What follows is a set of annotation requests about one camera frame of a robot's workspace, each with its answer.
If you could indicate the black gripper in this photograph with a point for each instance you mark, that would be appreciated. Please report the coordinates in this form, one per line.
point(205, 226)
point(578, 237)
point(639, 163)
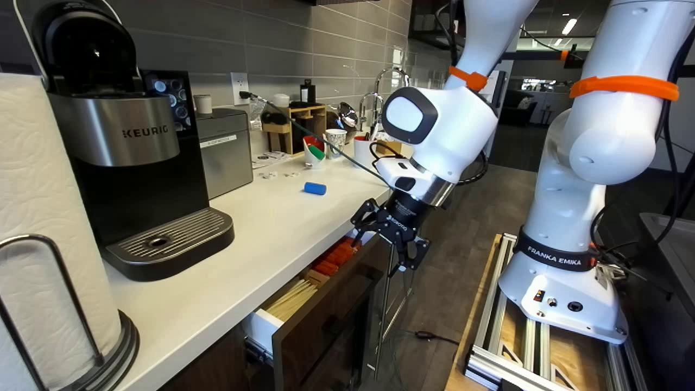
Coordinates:
point(398, 224)

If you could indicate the dark wooden top drawer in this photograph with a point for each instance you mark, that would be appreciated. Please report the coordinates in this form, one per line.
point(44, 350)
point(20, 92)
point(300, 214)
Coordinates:
point(310, 332)

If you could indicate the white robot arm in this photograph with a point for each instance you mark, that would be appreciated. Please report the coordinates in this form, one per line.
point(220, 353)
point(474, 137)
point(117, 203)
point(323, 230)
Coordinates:
point(603, 137)

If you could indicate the white mug red inside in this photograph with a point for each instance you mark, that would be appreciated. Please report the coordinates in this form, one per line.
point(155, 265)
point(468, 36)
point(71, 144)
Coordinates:
point(362, 151)

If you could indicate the small blue block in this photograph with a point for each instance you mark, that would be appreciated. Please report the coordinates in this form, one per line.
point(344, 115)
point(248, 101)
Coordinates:
point(313, 187)

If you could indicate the white patterned paper cup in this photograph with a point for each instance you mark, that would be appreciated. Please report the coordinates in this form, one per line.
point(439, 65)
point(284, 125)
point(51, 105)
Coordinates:
point(335, 139)

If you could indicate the small white red cup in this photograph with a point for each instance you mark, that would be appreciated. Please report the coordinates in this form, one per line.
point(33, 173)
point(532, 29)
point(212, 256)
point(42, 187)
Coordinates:
point(313, 154)

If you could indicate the wooden pod organizer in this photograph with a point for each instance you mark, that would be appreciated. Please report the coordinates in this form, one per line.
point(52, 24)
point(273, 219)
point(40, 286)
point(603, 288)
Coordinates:
point(282, 128)

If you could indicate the stainless steel canister box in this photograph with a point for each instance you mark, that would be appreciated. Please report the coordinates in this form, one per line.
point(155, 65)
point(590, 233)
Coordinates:
point(226, 154)

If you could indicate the black Keurig coffee maker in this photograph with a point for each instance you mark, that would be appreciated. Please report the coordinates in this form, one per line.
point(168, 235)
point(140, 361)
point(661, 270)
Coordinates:
point(133, 144)

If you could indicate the black paper towel holder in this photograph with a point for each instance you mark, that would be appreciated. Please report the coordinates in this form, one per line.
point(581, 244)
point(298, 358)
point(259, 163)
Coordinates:
point(88, 332)

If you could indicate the white paper towel roll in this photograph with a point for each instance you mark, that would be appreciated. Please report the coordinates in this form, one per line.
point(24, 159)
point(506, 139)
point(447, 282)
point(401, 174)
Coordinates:
point(40, 197)

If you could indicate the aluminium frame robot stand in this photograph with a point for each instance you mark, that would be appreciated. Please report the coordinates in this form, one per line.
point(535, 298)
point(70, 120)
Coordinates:
point(504, 350)

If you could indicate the white wall outlet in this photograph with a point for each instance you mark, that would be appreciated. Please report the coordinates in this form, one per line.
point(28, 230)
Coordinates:
point(239, 88)

